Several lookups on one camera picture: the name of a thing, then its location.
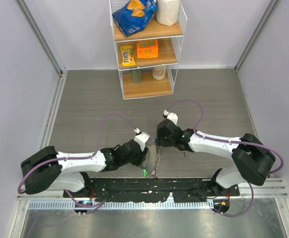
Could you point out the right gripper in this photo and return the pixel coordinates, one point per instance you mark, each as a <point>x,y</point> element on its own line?
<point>160,141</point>

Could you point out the white slotted cable duct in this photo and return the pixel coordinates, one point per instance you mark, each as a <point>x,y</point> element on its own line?
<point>169,204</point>

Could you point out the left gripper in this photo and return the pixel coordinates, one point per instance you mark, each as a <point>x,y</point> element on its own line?
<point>142,156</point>

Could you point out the white printed cup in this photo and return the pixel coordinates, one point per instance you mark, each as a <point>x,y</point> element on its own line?
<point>158,72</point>

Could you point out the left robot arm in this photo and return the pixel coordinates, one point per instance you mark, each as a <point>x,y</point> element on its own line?
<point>49,168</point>

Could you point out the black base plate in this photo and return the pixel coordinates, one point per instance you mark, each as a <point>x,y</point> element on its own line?
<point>150,190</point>

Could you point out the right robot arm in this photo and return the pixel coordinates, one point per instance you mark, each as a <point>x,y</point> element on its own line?
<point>252,162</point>

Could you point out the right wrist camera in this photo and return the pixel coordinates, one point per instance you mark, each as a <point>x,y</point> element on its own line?
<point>170,116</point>

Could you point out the white paper towel roll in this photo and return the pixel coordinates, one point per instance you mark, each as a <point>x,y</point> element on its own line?
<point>167,12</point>

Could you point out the white wire shelf unit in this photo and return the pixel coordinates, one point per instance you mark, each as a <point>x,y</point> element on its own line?
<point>148,38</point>

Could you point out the orange snack box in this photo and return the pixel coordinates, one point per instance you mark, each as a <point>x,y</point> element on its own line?
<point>147,49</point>

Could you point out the green key tag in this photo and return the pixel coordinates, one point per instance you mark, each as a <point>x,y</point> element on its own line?
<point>145,173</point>

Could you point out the grey green can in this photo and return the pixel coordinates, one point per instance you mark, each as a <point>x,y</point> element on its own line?
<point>136,75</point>

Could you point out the yellow candy bag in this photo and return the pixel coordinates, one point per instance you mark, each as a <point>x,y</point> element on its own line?
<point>127,56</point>

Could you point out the blue chips bag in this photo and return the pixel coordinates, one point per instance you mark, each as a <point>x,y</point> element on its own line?
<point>135,15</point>

